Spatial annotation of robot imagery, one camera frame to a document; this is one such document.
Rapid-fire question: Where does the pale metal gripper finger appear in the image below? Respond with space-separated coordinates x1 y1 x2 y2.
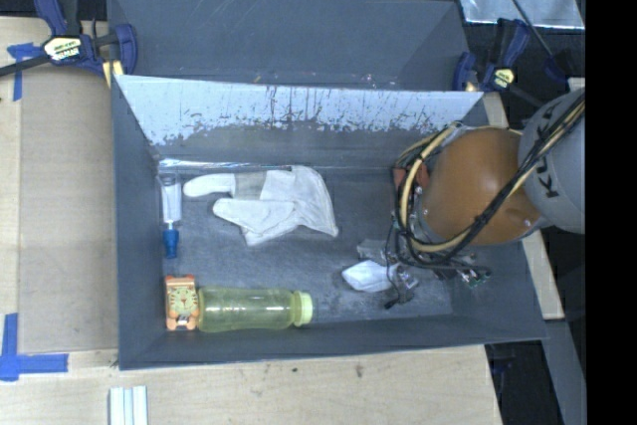
395 265 421 303
356 238 389 263

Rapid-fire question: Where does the white crumpled paper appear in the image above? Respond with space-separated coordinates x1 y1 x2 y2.
340 259 402 294

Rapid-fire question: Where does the white work glove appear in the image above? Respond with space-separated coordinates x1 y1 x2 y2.
182 164 340 248

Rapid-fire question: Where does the yellow-green clear plastic bottle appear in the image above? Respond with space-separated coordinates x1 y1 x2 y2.
196 285 316 334

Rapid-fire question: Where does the orange toy clock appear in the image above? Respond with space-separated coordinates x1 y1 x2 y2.
164 274 201 332

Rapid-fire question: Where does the clear spray bottle blue cap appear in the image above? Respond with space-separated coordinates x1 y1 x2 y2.
158 172 184 261

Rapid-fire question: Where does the grey metal bin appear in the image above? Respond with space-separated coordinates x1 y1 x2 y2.
105 0 549 371

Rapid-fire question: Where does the pale wood board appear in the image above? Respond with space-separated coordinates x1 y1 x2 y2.
18 63 120 355

